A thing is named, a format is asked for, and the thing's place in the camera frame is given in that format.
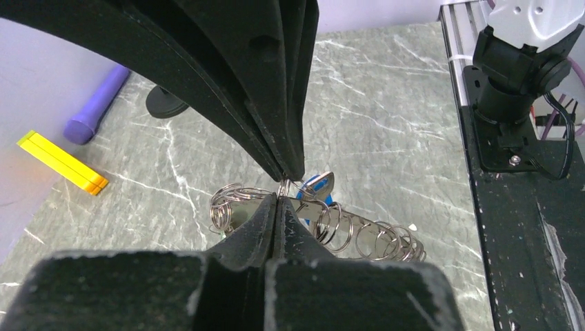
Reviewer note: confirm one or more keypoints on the key with blue tag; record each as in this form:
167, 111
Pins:
319, 187

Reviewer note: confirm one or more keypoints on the yellow toy block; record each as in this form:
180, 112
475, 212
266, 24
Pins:
63, 163

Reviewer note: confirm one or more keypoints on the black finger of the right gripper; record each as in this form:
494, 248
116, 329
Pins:
268, 45
150, 38

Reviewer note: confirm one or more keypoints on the black right microphone stand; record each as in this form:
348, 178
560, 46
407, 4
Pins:
161, 104

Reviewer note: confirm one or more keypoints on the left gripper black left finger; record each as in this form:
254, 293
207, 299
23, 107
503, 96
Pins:
222, 288

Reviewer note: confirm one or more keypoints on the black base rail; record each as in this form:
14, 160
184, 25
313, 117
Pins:
531, 229

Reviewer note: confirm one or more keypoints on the purple cylinder toy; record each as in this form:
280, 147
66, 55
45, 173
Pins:
84, 125

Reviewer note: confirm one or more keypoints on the metal disc with keyrings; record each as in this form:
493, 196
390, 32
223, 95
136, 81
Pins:
343, 233

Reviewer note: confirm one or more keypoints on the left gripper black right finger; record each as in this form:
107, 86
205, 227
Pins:
310, 289

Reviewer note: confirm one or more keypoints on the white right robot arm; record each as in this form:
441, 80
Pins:
522, 50

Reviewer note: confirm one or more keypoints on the aluminium table frame rail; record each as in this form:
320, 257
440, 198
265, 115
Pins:
459, 29

